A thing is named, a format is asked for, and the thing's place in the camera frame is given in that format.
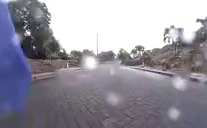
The white post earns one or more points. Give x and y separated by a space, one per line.
67 65

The blue cloth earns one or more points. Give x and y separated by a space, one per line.
4 66

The reddish earth verge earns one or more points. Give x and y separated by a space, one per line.
41 65

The row of distant trees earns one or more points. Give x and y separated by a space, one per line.
106 55

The thin utility pole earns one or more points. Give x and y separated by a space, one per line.
97 45

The pale concrete kerb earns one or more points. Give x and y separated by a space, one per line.
157 71
44 75

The brown earth bank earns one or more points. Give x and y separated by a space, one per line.
172 60

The palm tree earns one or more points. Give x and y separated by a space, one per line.
172 35

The large dark green trees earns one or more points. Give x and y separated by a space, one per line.
34 30

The grey brick paved road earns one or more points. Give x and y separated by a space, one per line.
84 96

